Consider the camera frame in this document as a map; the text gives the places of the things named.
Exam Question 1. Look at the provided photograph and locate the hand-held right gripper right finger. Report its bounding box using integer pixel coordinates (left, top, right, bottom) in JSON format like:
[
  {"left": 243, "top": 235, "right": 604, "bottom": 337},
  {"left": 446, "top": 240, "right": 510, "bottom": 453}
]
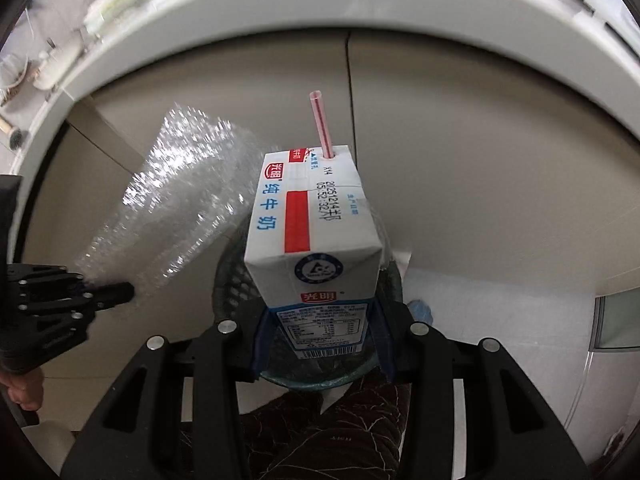
[{"left": 369, "top": 300, "right": 586, "bottom": 480}]

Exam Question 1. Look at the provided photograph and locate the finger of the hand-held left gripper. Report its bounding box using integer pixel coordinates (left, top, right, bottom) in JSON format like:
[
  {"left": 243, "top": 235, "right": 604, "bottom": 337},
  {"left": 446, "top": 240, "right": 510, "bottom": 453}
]
[{"left": 80, "top": 281, "right": 136, "bottom": 312}]

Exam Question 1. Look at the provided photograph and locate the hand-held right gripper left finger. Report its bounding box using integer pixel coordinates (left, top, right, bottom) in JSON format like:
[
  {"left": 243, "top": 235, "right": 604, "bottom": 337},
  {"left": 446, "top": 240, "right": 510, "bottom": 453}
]
[{"left": 60, "top": 305, "right": 273, "bottom": 480}]

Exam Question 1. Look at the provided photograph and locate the black mesh wastebasket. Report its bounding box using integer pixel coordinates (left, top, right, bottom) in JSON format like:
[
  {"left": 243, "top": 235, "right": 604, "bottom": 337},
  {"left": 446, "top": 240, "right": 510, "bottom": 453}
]
[{"left": 212, "top": 220, "right": 403, "bottom": 391}]

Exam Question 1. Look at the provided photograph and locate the blue and white milk carton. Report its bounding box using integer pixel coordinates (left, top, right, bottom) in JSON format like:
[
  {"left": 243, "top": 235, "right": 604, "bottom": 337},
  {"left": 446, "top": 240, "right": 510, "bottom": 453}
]
[{"left": 244, "top": 145, "right": 383, "bottom": 361}]

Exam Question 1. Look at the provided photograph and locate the bubble wrap sheet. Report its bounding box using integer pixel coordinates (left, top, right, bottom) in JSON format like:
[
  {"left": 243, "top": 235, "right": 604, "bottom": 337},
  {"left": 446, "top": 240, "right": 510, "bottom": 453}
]
[{"left": 75, "top": 102, "right": 271, "bottom": 301}]

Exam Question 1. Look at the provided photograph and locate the red striped drinking straw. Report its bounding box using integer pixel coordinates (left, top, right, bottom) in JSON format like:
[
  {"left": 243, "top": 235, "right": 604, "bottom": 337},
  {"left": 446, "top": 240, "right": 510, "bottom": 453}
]
[{"left": 309, "top": 90, "right": 336, "bottom": 158}]

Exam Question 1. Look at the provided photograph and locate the person's left hand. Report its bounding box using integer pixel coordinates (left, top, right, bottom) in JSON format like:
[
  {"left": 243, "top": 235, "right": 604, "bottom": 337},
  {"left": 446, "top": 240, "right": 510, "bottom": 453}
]
[{"left": 0, "top": 366, "right": 46, "bottom": 413}]

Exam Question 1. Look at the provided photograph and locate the blue slipper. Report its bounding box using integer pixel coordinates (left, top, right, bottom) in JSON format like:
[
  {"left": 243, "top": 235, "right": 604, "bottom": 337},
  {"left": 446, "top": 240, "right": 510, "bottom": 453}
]
[{"left": 407, "top": 299, "right": 434, "bottom": 329}]

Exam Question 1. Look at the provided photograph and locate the person's patterned trouser leg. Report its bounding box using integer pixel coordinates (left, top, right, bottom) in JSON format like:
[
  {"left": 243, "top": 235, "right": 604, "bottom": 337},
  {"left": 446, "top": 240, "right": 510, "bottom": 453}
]
[{"left": 240, "top": 370, "right": 416, "bottom": 480}]

